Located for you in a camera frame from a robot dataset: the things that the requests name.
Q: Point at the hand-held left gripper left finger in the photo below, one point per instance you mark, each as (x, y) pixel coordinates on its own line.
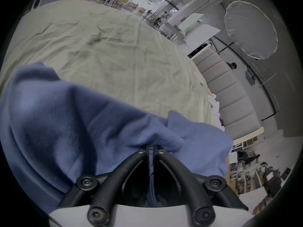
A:
(123, 171)

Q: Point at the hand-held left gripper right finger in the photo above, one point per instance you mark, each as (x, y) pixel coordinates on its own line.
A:
(182, 174)

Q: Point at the blue garment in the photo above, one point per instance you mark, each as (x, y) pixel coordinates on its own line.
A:
(78, 126)

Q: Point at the spare white hand-held gripper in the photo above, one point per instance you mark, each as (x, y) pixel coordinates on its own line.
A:
(214, 100)

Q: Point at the padded grey headboard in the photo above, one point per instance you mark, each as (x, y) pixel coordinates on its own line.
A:
(230, 96)

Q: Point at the bed with beige sheet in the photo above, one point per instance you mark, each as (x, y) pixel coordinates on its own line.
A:
(113, 55)

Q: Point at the round white photo reflector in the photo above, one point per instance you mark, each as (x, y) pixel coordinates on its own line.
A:
(251, 29)

